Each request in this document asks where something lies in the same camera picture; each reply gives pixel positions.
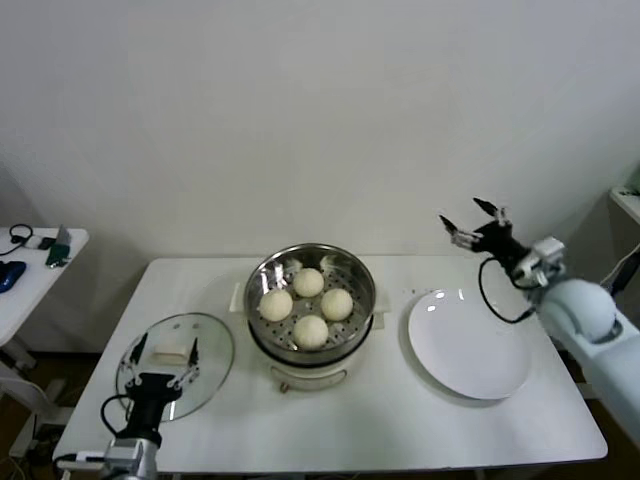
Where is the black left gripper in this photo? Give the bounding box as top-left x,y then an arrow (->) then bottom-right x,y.
122,333 -> 201,442

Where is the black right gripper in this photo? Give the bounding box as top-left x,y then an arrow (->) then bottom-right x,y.
438,197 -> 532,272

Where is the glass lid with cream handle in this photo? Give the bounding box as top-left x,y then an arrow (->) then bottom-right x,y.
115,312 -> 236,424

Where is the white steamed baozi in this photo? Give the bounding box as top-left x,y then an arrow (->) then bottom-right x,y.
293,314 -> 330,350
258,289 -> 294,323
319,288 -> 355,322
292,267 -> 325,298

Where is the stainless steel steamer basket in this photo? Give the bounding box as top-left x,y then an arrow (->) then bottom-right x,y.
229,243 -> 394,367

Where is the white round plate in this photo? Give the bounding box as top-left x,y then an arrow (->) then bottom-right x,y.
407,288 -> 533,401

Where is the cream electric cooker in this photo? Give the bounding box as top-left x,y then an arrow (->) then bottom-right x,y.
248,309 -> 389,395

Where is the white shelf table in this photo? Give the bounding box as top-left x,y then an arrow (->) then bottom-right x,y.
608,187 -> 640,225

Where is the green tool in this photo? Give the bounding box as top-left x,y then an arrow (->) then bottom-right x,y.
45,224 -> 74,270

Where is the white side table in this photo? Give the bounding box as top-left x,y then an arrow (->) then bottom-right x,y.
0,227 -> 90,459

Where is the blue object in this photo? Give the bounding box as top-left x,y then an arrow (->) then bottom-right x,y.
0,259 -> 27,294

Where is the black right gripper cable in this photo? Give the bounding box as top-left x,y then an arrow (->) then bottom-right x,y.
478,256 -> 539,324

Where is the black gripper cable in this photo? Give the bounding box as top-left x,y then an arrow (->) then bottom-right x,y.
478,256 -> 539,324
100,393 -> 136,444

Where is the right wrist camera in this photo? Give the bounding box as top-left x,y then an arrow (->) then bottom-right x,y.
513,237 -> 568,288

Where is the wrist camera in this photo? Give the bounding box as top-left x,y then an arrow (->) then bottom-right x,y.
53,449 -> 109,471
513,237 -> 568,288

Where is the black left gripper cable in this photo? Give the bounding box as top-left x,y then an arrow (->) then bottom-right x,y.
100,393 -> 136,444

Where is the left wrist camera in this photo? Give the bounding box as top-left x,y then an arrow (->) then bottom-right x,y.
53,449 -> 109,471

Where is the white wall cable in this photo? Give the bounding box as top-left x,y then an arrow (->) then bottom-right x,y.
598,247 -> 640,287

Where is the black power cable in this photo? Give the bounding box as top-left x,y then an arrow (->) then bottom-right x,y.
607,256 -> 640,297

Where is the black looped cable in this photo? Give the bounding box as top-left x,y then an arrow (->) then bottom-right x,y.
0,223 -> 34,257

